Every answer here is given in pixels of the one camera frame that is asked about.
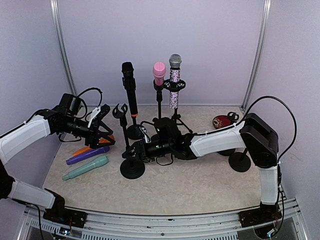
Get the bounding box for pink toy microphone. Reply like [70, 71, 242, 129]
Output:
[152, 61, 166, 86]

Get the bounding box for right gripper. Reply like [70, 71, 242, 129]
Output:
[122, 138, 174, 163]

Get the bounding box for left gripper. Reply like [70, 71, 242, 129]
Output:
[59, 115, 115, 149]

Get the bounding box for red patterned plate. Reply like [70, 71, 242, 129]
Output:
[212, 115, 233, 130]

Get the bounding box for black wireless microphone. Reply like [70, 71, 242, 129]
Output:
[121, 62, 138, 117]

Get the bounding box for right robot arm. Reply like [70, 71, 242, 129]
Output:
[120, 111, 285, 228]

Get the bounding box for mint green toy microphone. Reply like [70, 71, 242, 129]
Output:
[62, 155, 109, 181]

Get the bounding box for aluminium frame post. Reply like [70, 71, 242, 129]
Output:
[241, 0, 272, 110]
[49, 0, 78, 95]

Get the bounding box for left aluminium frame post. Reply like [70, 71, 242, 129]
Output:
[49, 0, 78, 95]

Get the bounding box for short black microphone stand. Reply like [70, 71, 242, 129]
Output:
[218, 111, 239, 157]

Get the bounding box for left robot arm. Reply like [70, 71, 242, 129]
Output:
[0, 93, 116, 227]

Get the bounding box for right aluminium frame post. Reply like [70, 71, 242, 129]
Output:
[241, 0, 272, 110]

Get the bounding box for orange toy microphone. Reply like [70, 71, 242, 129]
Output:
[72, 134, 115, 157]

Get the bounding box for black tripod microphone stand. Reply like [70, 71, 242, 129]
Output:
[164, 79, 193, 134]

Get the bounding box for silver glitter microphone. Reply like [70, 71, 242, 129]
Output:
[169, 54, 182, 109]

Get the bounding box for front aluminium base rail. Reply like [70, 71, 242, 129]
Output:
[14, 198, 310, 240]

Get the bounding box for purple toy microphone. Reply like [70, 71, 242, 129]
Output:
[66, 146, 110, 165]

